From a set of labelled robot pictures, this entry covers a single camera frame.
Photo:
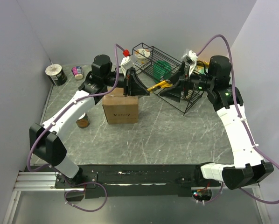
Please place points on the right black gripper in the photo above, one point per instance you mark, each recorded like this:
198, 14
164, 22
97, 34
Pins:
173, 93

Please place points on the circuit board with leds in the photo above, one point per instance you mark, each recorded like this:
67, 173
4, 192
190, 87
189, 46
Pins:
202, 195

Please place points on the yellow snack bag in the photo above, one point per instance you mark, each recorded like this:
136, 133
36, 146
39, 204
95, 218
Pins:
204, 64

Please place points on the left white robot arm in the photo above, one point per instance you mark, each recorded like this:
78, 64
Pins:
46, 140

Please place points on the black paper cup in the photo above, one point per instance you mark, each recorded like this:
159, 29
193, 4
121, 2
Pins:
56, 74

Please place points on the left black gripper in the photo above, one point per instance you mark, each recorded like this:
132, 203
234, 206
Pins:
133, 89

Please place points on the green plastic cup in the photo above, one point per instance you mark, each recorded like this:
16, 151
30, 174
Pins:
161, 71

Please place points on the yogurt cup in rack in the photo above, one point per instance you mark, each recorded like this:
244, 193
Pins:
142, 55

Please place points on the brown tin can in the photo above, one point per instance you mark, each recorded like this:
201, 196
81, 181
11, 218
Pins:
83, 121

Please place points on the black wire rack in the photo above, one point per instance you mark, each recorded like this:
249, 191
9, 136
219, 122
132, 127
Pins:
156, 54

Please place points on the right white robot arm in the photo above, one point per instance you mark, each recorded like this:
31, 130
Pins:
249, 166

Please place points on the purple yogurt cup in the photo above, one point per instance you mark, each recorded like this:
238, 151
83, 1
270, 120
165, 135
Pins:
77, 72

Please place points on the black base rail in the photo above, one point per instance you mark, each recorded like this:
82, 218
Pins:
114, 180

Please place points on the brown cardboard express box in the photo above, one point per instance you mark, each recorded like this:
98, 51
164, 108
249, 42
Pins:
120, 109

